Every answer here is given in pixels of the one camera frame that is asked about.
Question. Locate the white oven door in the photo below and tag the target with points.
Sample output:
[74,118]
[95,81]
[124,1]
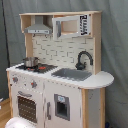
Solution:
[28,104]

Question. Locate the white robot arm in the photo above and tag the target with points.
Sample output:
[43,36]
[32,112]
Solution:
[17,122]

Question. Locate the wooden toy kitchen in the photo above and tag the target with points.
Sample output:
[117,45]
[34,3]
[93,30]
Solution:
[87,98]

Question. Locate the grey toy sink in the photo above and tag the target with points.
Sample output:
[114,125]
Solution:
[72,74]

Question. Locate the black toy faucet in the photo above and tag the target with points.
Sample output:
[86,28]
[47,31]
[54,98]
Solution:
[81,64]

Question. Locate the black toy stovetop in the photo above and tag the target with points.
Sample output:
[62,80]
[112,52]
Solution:
[40,68]

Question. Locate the silver toy pot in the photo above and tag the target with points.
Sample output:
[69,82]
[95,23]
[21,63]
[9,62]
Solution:
[30,61]

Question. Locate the white microwave cabinet door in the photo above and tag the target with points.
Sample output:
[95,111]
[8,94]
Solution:
[71,26]

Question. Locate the grey dishwasher panel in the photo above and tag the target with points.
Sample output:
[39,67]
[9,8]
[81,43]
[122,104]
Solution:
[62,107]

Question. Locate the grey range hood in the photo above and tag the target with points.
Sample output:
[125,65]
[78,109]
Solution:
[39,27]

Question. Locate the left red stove knob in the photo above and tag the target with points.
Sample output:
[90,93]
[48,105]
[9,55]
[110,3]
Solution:
[15,79]

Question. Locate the grey cabinet door handle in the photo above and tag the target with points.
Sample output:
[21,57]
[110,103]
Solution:
[48,111]

